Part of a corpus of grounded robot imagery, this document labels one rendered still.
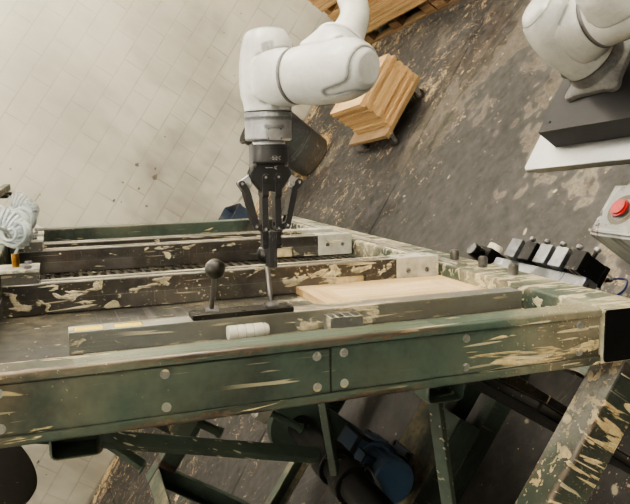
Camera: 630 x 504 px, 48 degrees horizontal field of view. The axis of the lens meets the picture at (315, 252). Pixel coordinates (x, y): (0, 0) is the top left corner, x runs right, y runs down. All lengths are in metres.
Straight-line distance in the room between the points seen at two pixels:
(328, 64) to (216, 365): 0.52
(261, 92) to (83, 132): 5.66
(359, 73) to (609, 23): 0.81
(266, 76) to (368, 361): 0.53
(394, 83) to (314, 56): 3.87
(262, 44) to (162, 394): 0.64
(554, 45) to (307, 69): 0.87
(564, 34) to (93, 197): 5.51
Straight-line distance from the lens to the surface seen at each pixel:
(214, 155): 7.14
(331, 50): 1.23
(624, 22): 1.86
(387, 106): 5.07
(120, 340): 1.35
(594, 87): 2.04
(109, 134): 6.97
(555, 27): 1.93
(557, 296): 1.56
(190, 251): 2.32
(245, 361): 1.14
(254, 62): 1.34
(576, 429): 1.54
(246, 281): 1.75
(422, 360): 1.26
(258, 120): 1.34
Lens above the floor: 1.87
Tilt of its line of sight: 21 degrees down
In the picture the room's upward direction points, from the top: 58 degrees counter-clockwise
